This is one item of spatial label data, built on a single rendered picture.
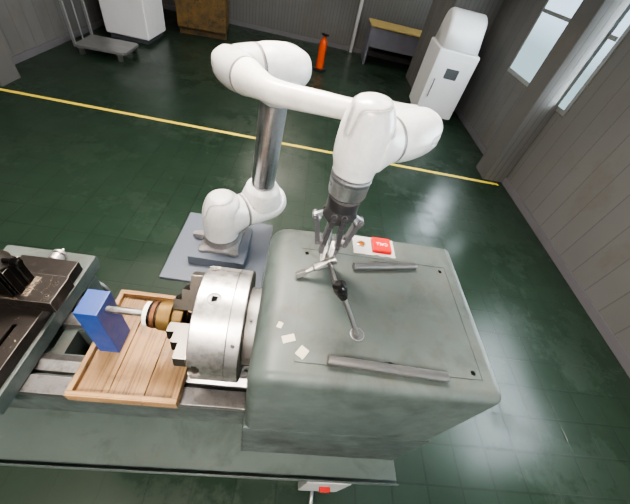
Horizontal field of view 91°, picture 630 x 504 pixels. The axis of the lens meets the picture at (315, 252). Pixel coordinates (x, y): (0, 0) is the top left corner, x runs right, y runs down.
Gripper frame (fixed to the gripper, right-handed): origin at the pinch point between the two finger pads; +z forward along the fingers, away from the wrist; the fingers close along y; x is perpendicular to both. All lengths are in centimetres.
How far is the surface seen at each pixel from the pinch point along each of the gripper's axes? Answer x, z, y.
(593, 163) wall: -209, 46, -270
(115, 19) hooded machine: -541, 103, 318
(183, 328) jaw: 16.5, 19.8, 35.6
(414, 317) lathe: 14.3, 4.7, -24.4
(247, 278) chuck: 6.4, 7.5, 20.5
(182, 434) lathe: 30, 76, 39
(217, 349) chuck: 24.6, 12.8, 24.4
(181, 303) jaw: 10.6, 17.0, 37.6
